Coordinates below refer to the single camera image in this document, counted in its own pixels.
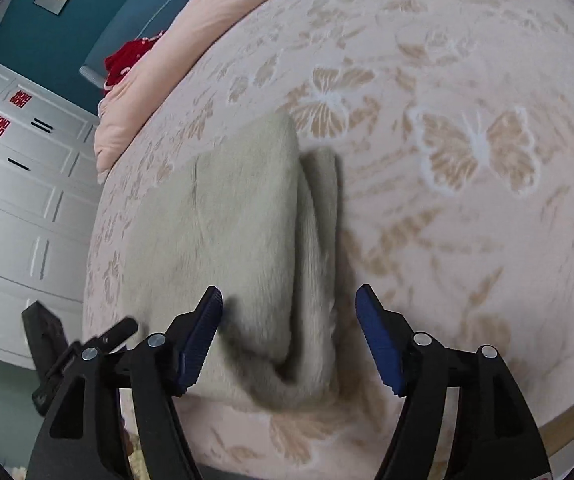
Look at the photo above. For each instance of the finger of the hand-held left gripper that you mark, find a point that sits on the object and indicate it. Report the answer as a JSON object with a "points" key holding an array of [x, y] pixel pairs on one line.
{"points": [[114, 336]]}

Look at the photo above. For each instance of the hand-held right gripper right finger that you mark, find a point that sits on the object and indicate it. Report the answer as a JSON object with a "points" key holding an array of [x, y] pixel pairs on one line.
{"points": [[379, 345]]}

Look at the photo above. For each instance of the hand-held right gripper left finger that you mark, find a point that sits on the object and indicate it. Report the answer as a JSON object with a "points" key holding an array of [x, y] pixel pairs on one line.
{"points": [[197, 345]]}

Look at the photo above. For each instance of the beige sweater with black hearts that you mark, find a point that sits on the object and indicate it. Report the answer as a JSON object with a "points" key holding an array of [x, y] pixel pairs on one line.
{"points": [[237, 240]]}

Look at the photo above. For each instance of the white wardrobe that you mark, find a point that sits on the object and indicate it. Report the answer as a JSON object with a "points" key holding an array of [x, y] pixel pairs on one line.
{"points": [[22, 235]]}

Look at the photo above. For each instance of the bed with butterfly sheet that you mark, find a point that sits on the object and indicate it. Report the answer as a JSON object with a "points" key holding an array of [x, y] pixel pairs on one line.
{"points": [[442, 210]]}

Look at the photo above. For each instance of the red cloth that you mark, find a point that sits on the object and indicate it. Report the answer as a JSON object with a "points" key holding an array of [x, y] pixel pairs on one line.
{"points": [[127, 60]]}

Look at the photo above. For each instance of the pink duvet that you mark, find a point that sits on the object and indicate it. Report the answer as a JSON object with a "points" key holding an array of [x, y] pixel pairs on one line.
{"points": [[167, 60]]}

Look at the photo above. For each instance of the blue padded headboard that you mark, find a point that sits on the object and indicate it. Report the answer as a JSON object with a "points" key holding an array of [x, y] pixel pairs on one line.
{"points": [[142, 5]]}

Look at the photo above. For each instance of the wooden bed frame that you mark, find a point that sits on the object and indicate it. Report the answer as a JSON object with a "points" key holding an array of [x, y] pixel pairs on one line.
{"points": [[567, 422]]}

